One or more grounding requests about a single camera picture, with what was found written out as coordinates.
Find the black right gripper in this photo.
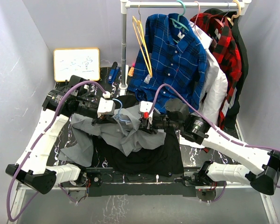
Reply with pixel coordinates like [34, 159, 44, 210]
[134, 112, 182, 134]

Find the light blue wire hanger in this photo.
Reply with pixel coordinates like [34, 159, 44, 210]
[113, 99, 131, 123]

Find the grey shirt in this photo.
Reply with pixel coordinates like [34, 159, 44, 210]
[58, 105, 166, 167]

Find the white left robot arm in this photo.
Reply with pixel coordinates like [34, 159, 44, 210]
[6, 75, 115, 195]

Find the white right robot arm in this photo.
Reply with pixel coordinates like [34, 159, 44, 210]
[139, 98, 280, 196]

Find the black shirt on table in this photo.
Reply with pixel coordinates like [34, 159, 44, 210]
[91, 94, 185, 175]

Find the white shirt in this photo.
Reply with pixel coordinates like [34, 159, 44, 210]
[179, 21, 229, 147]

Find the blue plaid shirt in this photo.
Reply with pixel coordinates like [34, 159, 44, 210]
[128, 13, 207, 113]

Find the yellow plastic hanger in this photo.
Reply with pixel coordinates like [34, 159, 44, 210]
[132, 11, 153, 78]

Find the teal plastic hanger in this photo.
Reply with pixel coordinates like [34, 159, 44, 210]
[170, 0, 189, 40]

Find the red black plaid shirt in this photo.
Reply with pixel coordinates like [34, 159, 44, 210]
[190, 13, 244, 154]

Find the pink hanger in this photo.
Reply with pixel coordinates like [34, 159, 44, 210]
[193, 0, 202, 40]

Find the beige wooden hanger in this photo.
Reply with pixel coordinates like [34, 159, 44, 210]
[225, 0, 241, 26]

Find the metal clothes rack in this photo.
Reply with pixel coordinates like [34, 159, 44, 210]
[119, 0, 251, 96]

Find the yellow framed whiteboard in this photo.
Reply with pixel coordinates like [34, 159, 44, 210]
[53, 48, 100, 82]

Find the blue stapler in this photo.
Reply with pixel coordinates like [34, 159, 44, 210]
[108, 62, 119, 84]

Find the orange small object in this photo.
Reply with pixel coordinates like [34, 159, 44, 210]
[128, 67, 134, 77]

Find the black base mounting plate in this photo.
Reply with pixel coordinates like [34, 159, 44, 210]
[61, 168, 224, 200]

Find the black hanging garment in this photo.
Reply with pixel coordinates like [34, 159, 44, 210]
[197, 8, 249, 129]

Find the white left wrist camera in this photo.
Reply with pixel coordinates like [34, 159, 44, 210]
[97, 91, 115, 118]

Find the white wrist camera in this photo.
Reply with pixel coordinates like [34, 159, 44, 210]
[139, 101, 153, 124]
[97, 91, 115, 118]

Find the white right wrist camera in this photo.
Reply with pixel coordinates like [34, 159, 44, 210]
[139, 101, 153, 124]

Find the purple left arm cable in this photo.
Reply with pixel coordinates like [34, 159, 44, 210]
[7, 80, 110, 222]

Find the aluminium frame rail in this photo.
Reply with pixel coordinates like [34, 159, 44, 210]
[7, 121, 280, 224]

